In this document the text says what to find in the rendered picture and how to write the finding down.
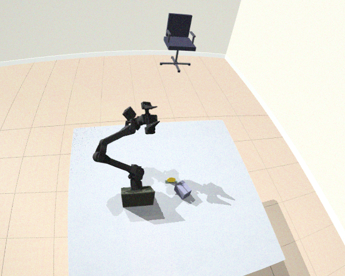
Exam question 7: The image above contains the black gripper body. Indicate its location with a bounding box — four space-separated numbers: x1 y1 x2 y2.
136 101 155 135

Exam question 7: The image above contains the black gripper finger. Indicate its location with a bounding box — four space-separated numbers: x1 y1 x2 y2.
147 121 160 131
144 104 157 110

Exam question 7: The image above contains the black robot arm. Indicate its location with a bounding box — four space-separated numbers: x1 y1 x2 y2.
93 106 158 190

